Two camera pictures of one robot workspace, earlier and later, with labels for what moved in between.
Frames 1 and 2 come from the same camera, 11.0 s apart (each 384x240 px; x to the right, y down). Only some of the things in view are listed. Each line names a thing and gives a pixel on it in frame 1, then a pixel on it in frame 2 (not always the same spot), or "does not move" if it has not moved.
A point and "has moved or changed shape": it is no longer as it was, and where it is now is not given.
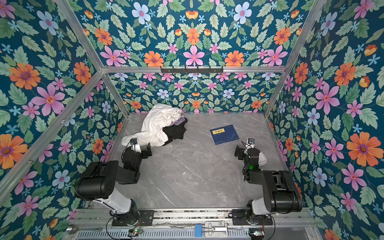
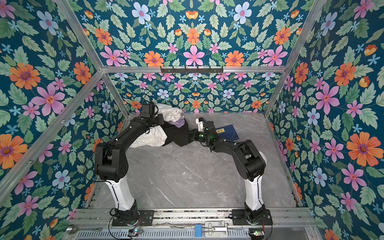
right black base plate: x=239 y=218 does not move
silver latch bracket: x=216 y=229 does not move
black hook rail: x=191 y=70 does not move
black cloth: x=175 y=132 has moved or changed shape
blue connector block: x=198 y=230 does not move
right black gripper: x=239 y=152 -> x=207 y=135
